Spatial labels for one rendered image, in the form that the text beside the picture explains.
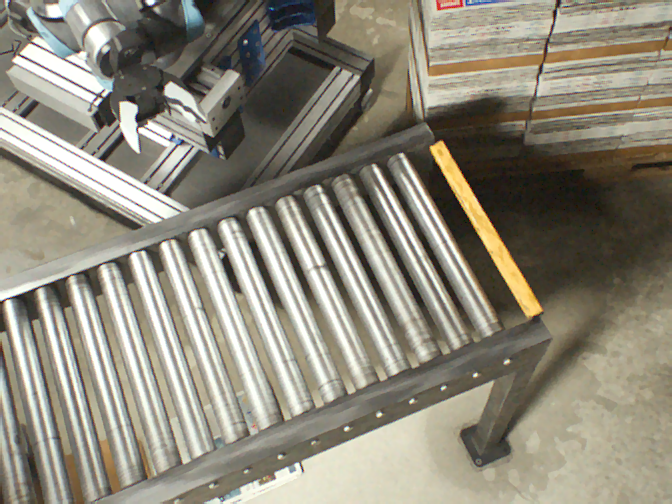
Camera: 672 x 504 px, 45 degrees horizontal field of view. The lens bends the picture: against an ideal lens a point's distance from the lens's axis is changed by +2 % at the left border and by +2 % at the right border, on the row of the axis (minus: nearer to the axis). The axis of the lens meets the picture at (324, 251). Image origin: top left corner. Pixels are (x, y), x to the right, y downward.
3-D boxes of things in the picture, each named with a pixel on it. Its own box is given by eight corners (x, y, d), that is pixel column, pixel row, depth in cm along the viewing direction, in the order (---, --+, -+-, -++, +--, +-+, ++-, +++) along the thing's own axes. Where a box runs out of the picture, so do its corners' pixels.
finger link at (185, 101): (219, 129, 132) (173, 105, 134) (216, 105, 127) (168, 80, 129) (208, 142, 130) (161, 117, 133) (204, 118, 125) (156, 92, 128)
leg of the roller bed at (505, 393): (489, 428, 224) (528, 337, 164) (499, 448, 221) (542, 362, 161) (470, 436, 223) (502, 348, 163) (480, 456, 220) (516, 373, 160)
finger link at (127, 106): (145, 169, 127) (146, 124, 132) (139, 146, 122) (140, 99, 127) (125, 170, 127) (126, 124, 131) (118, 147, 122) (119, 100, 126)
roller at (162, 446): (122, 265, 169) (115, 254, 165) (188, 475, 148) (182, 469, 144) (99, 273, 169) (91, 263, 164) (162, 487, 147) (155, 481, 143)
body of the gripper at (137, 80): (175, 117, 135) (143, 70, 140) (168, 81, 128) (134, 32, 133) (133, 135, 133) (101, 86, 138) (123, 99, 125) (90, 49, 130)
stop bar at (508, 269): (442, 144, 172) (443, 138, 171) (544, 315, 153) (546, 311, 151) (428, 149, 172) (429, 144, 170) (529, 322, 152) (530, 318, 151)
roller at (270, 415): (210, 232, 172) (206, 220, 167) (288, 433, 150) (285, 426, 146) (188, 240, 171) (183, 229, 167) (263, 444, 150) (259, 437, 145)
